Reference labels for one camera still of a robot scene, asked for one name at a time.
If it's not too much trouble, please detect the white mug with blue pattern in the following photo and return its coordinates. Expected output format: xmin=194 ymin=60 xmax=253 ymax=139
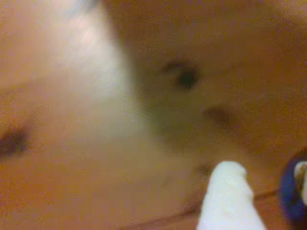
xmin=280 ymin=148 xmax=307 ymax=228

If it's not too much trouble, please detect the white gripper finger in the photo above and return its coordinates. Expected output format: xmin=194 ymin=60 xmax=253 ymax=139
xmin=196 ymin=161 xmax=267 ymax=230

